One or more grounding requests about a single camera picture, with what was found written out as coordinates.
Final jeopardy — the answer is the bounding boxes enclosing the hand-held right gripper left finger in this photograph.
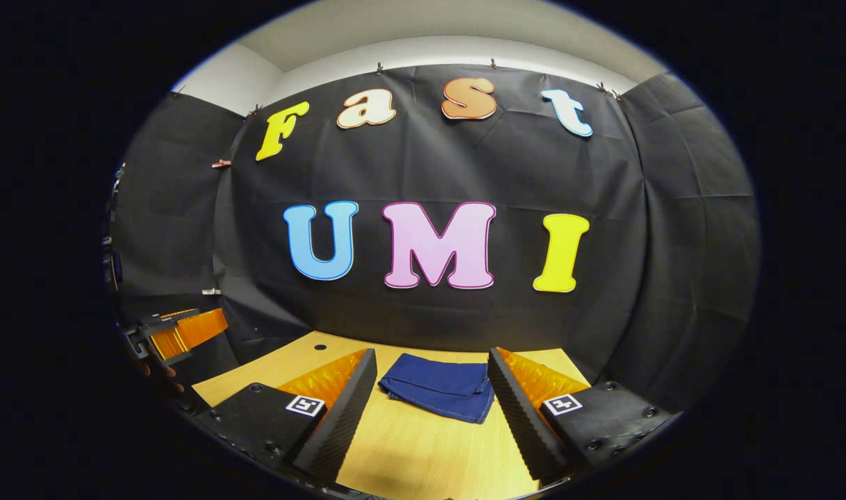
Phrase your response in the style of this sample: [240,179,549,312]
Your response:
[208,347,379,485]

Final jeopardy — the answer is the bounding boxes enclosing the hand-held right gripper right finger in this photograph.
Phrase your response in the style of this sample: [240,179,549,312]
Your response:
[488,347,677,485]

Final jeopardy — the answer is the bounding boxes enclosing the blue jeans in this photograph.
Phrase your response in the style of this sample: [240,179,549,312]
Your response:
[379,353,495,424]

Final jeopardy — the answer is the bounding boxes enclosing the black backdrop cloth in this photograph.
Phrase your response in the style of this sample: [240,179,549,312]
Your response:
[107,64,761,414]

